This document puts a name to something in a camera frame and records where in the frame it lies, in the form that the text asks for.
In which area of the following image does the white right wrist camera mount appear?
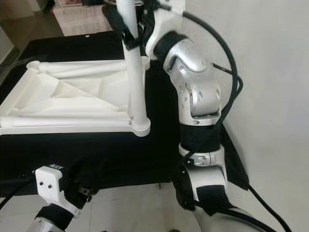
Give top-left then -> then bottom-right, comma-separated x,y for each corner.
145,6 -> 189,58

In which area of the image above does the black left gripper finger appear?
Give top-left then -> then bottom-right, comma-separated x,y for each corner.
68,157 -> 84,180
89,158 -> 109,192

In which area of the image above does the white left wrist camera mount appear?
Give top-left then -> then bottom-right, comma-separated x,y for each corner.
35,165 -> 69,216

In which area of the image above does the white cabinet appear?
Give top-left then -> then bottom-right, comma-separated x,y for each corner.
0,27 -> 15,63

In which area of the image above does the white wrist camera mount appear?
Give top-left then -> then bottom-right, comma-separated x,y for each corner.
145,6 -> 189,58
35,165 -> 69,216

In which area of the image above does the black floor mat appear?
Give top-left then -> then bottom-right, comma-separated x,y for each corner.
0,30 -> 252,199

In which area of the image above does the white plastic table top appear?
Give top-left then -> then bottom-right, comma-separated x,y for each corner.
0,57 -> 151,137

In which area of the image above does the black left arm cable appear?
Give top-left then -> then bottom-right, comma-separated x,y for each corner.
0,177 -> 37,209

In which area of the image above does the patterned floor rug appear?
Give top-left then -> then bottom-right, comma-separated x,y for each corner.
52,4 -> 117,37

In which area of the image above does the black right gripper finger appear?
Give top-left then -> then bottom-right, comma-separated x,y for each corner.
107,4 -> 143,51

